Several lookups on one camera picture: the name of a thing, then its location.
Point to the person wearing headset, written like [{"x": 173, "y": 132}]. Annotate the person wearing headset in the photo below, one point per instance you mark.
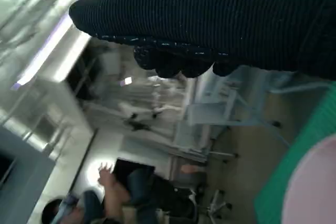
[{"x": 162, "y": 195}]

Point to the grey headset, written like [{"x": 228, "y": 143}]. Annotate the grey headset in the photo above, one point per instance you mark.
[{"x": 67, "y": 207}]

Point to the grey mesh chair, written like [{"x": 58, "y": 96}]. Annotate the grey mesh chair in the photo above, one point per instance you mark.
[{"x": 210, "y": 113}]

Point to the pink bowl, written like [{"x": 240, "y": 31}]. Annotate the pink bowl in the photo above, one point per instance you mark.
[{"x": 315, "y": 187}]

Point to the headset person's hand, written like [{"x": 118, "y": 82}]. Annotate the headset person's hand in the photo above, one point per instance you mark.
[{"x": 109, "y": 176}]

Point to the dark window pane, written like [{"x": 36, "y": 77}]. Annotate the dark window pane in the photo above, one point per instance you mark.
[{"x": 6, "y": 167}]

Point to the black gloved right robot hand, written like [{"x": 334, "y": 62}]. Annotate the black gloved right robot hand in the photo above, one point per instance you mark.
[{"x": 210, "y": 19}]

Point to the black screen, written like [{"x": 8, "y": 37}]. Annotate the black screen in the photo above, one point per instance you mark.
[{"x": 123, "y": 169}]

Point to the green cutting mat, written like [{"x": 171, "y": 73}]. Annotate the green cutting mat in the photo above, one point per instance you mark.
[{"x": 317, "y": 119}]

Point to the white shelf cabinet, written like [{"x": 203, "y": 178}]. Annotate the white shelf cabinet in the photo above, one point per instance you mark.
[{"x": 78, "y": 77}]

